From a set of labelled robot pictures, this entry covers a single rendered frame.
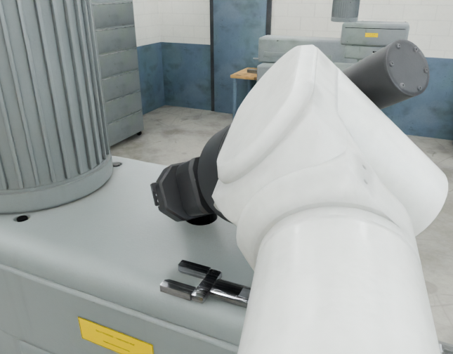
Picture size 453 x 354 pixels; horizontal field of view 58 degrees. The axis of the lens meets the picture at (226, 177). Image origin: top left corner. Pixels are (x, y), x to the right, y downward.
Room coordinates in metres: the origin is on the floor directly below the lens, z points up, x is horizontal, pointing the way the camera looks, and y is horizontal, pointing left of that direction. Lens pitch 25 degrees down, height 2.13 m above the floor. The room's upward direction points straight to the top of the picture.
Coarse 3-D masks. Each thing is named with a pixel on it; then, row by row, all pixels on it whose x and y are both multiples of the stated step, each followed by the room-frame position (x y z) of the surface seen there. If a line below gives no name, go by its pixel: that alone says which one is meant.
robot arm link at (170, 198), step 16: (224, 128) 0.32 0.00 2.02; (208, 144) 0.32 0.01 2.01; (192, 160) 0.33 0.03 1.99; (208, 160) 0.30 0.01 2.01; (160, 176) 0.36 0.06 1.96; (176, 176) 0.35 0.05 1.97; (192, 176) 0.32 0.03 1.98; (208, 176) 0.29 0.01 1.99; (160, 192) 0.34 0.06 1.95; (176, 192) 0.34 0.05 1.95; (192, 192) 0.32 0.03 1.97; (208, 192) 0.29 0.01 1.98; (160, 208) 0.35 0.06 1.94; (176, 208) 0.34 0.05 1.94; (192, 208) 0.32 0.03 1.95; (208, 208) 0.31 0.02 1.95
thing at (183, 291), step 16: (192, 272) 0.30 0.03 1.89; (208, 272) 0.30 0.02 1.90; (160, 288) 0.28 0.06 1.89; (176, 288) 0.28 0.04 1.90; (192, 288) 0.28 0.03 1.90; (208, 288) 0.28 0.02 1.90; (224, 288) 0.28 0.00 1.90; (240, 288) 0.28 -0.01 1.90; (240, 304) 0.26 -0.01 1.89; (448, 352) 0.21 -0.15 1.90
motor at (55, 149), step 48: (0, 0) 0.42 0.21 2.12; (48, 0) 0.45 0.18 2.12; (0, 48) 0.42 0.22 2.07; (48, 48) 0.45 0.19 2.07; (96, 48) 0.53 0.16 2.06; (0, 96) 0.41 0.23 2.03; (48, 96) 0.44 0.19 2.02; (96, 96) 0.50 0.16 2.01; (0, 144) 0.42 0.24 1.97; (48, 144) 0.43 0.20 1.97; (96, 144) 0.48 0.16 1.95; (0, 192) 0.41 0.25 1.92; (48, 192) 0.42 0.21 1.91
